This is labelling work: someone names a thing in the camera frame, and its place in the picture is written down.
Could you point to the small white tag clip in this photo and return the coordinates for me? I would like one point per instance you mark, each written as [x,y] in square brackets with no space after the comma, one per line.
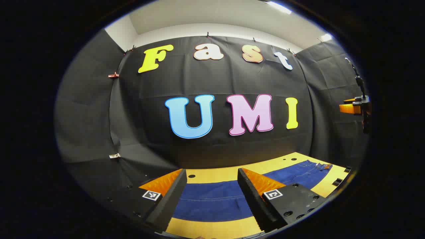
[114,155]

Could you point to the blue denim jeans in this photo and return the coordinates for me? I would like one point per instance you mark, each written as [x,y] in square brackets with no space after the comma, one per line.
[215,199]

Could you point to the black backdrop cloth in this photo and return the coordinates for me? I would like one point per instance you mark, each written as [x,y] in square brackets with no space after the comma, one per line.
[166,83]

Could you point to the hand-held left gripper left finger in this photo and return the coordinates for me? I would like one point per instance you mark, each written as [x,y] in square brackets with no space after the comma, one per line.
[169,202]

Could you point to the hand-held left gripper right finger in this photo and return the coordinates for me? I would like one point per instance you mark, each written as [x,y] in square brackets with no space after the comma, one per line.
[254,199]

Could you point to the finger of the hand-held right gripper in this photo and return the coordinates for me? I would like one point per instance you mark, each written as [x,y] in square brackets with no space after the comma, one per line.
[348,109]

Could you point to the red backdrop clip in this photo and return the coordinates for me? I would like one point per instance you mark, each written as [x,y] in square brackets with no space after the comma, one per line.
[113,75]

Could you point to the ceiling light panel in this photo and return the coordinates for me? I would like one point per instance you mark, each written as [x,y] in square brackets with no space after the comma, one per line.
[278,6]
[326,37]

